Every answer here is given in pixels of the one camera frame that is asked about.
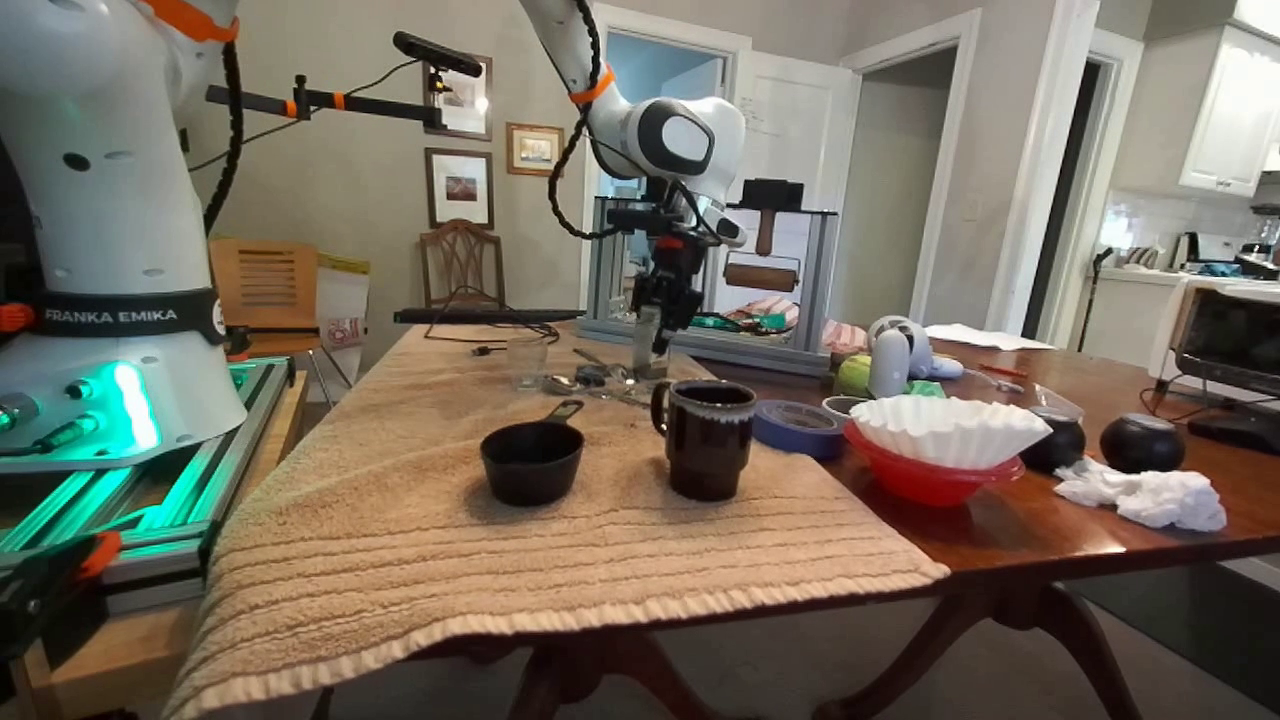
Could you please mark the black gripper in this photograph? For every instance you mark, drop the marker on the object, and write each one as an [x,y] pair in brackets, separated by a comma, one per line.
[665,285]

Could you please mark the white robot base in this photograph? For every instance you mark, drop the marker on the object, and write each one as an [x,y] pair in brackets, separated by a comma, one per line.
[123,359]

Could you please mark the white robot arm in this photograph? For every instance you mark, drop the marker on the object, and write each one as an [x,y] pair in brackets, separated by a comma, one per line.
[686,152]

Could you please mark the dark brown mug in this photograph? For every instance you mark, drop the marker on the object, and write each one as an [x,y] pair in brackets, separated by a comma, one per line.
[705,434]

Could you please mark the silver spoon upper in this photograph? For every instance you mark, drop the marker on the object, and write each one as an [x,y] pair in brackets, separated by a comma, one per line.
[552,372]

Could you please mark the black measuring cup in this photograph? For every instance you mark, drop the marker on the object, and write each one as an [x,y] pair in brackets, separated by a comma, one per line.
[532,460]

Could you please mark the green tennis ball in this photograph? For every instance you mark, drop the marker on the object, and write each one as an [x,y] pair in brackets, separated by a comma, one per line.
[853,372]

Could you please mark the wooden chair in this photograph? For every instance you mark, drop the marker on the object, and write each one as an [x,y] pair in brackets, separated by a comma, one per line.
[460,266]

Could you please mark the white vr controller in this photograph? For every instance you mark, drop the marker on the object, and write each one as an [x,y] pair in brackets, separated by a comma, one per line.
[906,352]

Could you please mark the black keyboard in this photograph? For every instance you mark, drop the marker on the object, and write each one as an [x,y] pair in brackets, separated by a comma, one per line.
[483,314]

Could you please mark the green crumpled object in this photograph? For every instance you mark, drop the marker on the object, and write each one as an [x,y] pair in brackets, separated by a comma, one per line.
[926,389]

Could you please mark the red bowl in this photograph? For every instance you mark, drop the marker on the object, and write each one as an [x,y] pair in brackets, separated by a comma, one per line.
[926,485]

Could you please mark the framed picture upper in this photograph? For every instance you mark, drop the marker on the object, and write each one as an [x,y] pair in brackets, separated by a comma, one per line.
[456,99]

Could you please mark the beige terry towel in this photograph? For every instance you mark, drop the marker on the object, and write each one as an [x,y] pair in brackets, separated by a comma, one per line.
[378,538]

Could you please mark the wooden dining table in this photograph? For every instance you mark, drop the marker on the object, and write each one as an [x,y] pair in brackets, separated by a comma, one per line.
[1011,557]

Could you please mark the black round ball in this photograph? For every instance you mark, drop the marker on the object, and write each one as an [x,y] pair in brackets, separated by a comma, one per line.
[1059,449]
[1139,441]

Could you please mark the white crumpled tissue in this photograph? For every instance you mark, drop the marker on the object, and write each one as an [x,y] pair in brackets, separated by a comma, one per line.
[1144,497]

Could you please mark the toaster oven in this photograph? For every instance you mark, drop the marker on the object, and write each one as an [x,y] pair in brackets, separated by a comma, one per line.
[1231,337]

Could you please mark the small framed wall picture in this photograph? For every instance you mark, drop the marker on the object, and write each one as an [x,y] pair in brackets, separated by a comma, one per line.
[532,148]

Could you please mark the black camera on boom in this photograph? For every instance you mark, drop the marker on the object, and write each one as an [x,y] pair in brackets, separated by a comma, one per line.
[437,54]

